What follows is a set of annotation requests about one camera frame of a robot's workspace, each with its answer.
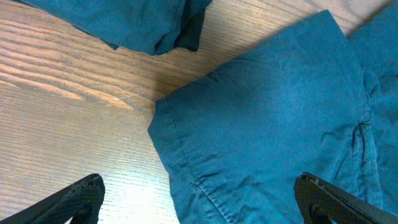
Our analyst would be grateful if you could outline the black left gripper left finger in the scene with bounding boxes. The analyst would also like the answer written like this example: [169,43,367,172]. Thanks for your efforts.
[1,174,105,224]

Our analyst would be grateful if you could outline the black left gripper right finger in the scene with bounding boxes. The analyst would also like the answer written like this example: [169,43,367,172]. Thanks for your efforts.
[294,172,397,224]

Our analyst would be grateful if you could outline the blue denim shorts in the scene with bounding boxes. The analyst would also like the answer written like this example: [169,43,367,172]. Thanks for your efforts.
[148,1,397,223]

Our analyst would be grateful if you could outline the folded navy garment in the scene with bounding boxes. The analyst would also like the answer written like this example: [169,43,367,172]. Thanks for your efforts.
[21,0,211,55]

